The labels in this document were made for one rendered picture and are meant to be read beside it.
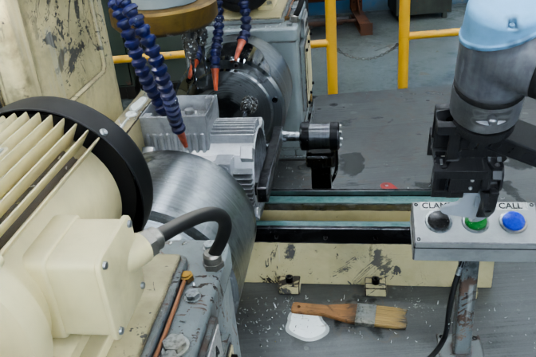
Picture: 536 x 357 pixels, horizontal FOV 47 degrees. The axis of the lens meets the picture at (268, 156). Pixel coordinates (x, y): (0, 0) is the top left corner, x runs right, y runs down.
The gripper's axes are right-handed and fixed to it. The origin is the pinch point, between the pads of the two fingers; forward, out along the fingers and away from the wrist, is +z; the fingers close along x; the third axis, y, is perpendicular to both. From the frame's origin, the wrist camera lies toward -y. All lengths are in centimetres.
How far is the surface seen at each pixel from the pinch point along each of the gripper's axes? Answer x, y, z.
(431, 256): 3.5, 5.8, 6.1
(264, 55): -53, 37, 17
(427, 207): -2.4, 6.4, 2.2
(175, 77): -255, 143, 213
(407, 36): -217, -10, 151
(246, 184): -13.4, 35.2, 11.6
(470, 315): 6.3, -0.7, 18.9
